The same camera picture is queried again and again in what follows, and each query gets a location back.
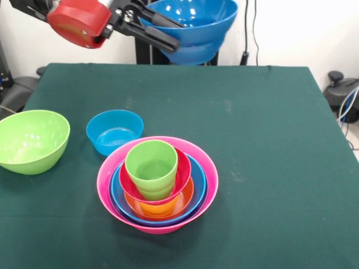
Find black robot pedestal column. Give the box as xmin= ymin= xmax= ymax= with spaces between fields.
xmin=128 ymin=0 xmax=227 ymax=66

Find grey cable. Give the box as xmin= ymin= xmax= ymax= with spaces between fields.
xmin=0 ymin=105 xmax=20 ymax=117

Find translucent blue ribbed bowl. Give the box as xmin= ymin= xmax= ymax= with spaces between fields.
xmin=86 ymin=109 xmax=144 ymax=157

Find orange cup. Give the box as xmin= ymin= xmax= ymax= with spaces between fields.
xmin=137 ymin=196 xmax=181 ymax=217

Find small dark blue bowl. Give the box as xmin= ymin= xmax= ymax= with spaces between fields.
xmin=139 ymin=0 xmax=238 ymax=66

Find black equipment rack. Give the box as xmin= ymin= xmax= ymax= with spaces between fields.
xmin=0 ymin=41 xmax=12 ymax=96

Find orange bowl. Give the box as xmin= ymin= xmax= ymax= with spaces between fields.
xmin=124 ymin=177 xmax=195 ymax=221

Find dark green table cloth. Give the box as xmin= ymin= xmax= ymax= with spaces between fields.
xmin=0 ymin=63 xmax=359 ymax=269

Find large pink bowl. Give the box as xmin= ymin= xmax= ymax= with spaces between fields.
xmin=96 ymin=136 xmax=219 ymax=235

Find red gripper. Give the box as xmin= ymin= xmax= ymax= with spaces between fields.
xmin=47 ymin=0 xmax=186 ymax=54

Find green cup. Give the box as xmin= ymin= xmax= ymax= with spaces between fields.
xmin=125 ymin=140 xmax=179 ymax=201

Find large green bowl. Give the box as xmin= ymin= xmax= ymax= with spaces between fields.
xmin=0 ymin=109 xmax=71 ymax=176

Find black hanging cable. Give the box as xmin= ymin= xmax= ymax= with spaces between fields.
xmin=240 ymin=0 xmax=259 ymax=66

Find small crimson bowl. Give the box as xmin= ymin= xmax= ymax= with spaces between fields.
xmin=118 ymin=148 xmax=192 ymax=205

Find large light blue bowl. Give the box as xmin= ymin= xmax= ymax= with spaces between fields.
xmin=111 ymin=154 xmax=208 ymax=227

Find blue and white cables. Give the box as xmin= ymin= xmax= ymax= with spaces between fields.
xmin=338 ymin=86 xmax=359 ymax=124

